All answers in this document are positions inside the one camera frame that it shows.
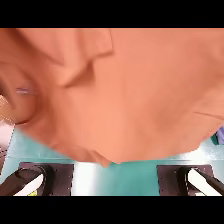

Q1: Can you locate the purple garment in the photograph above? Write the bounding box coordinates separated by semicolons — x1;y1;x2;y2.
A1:
210;125;224;146

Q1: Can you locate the orange shirt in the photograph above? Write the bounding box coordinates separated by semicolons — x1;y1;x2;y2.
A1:
0;28;224;168

